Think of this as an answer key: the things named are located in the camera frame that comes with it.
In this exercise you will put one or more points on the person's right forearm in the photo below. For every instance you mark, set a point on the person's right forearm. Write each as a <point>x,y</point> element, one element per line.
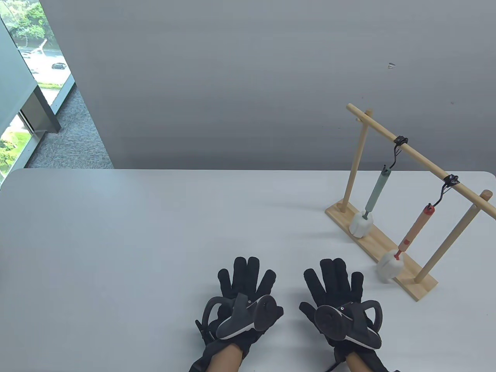
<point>358,364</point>

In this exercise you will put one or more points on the person's right hand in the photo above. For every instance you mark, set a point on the person's right hand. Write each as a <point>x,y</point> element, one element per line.
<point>333,290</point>

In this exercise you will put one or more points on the grey window frame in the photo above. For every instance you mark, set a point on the grey window frame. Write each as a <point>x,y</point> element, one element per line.
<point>40,112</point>

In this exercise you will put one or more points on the person's left thumb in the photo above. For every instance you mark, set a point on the person's left thumb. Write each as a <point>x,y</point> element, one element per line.
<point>278,312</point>

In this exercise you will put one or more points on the person's right little finger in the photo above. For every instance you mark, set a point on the person's right little finger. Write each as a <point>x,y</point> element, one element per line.
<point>356,286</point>

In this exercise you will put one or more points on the person's right middle finger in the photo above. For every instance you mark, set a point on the person's right middle finger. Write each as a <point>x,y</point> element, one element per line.
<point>328,279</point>

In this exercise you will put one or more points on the wooden hanging rack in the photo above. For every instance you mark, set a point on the wooden hanging rack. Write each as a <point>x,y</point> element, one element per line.
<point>381,248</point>

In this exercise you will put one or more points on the person's left middle finger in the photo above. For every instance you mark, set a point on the person's left middle finger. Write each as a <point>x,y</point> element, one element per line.
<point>253,276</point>

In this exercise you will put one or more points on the black glove-mounted controller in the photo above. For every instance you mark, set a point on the black glove-mounted controller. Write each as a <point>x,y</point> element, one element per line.
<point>248,316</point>
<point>348,321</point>

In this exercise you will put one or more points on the person's left little finger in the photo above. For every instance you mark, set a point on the person's left little finger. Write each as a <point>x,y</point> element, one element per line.
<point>225,282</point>

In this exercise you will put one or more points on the person's left hand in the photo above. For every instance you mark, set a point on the person's left hand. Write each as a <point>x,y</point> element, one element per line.
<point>248,288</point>

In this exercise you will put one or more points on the black metal hook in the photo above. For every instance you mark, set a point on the black metal hook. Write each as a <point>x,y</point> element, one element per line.
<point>399,141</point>
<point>449,181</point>

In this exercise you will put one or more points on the black car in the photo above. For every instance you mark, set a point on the black car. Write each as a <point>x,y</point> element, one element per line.
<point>59,65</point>

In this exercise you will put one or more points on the person's right thumb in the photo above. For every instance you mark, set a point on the person's right thumb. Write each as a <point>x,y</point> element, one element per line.
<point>307,310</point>

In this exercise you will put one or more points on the person's left forearm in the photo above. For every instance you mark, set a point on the person's left forearm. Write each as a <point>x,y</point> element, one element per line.
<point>226,358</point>

